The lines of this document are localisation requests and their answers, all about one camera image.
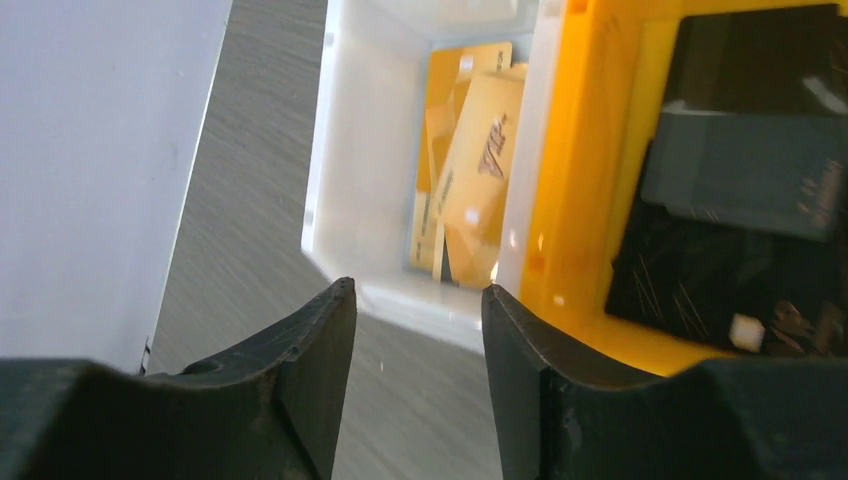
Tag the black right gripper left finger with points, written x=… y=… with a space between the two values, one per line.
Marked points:
x=268 y=407

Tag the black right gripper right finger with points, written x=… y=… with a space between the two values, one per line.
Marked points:
x=563 y=410

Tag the black object in bin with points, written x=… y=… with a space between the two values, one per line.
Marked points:
x=737 y=235

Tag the white plastic bin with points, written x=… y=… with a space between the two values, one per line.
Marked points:
x=369 y=115

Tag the tan items in white bin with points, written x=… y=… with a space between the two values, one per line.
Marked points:
x=473 y=101

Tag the orange plastic bin left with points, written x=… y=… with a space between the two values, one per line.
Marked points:
x=614 y=63

